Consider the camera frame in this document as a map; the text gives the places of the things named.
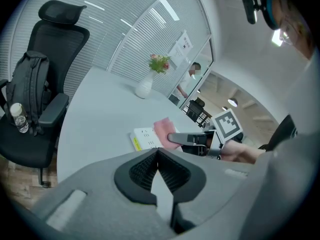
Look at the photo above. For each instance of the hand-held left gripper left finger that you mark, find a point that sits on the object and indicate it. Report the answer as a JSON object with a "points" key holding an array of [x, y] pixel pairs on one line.
{"points": [[100, 209]]}

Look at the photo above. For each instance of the pink cloth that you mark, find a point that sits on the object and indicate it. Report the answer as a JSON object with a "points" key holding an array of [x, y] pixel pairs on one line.
{"points": [[163, 129]]}

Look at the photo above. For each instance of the black head camera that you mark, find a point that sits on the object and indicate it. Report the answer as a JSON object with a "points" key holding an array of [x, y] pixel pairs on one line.
{"points": [[250, 6]]}

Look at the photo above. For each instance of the clear glasses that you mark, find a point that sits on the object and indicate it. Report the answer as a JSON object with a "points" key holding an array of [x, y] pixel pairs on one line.
{"points": [[286, 35]]}

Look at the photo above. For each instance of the white paper notice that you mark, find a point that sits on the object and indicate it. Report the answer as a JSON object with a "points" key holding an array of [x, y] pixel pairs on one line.
{"points": [[181, 49]]}

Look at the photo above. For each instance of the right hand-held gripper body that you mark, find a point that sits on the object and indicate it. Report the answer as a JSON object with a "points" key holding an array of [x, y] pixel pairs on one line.
{"points": [[227, 125]]}

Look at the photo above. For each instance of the black backpack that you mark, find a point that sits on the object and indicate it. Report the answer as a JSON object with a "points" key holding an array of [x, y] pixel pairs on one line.
{"points": [[27, 84]]}

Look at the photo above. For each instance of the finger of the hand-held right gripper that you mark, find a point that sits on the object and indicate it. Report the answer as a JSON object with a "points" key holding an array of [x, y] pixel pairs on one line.
{"points": [[181, 137]]}

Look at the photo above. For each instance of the person's right forearm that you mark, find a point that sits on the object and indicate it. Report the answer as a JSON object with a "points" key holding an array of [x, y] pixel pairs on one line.
{"points": [[242, 151]]}

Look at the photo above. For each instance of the black office chair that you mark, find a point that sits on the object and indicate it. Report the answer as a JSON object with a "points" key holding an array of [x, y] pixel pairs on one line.
{"points": [[57, 49], [196, 111]]}

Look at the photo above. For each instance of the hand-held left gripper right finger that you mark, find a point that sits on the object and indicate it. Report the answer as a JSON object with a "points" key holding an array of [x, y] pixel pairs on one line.
{"points": [[212, 184]]}

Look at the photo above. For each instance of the white power strip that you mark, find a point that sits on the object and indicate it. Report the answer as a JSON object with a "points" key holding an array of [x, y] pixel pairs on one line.
{"points": [[145, 137]]}

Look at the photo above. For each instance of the person's head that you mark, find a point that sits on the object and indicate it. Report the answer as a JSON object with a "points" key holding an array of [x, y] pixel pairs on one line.
{"points": [[297, 29]]}

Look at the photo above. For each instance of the clear plastic water bottle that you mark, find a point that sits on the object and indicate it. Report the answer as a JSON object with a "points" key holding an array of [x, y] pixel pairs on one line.
{"points": [[19, 119]]}

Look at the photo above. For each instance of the white ceramic vase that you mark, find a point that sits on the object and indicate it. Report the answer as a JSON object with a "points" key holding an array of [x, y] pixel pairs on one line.
{"points": [[144, 87]]}

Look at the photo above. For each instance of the person's black printed shirt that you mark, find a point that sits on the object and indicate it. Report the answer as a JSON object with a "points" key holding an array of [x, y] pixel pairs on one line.
{"points": [[282, 134]]}

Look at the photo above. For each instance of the pink and yellow flowers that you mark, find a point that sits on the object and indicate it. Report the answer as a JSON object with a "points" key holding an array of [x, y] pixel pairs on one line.
{"points": [[160, 64]]}

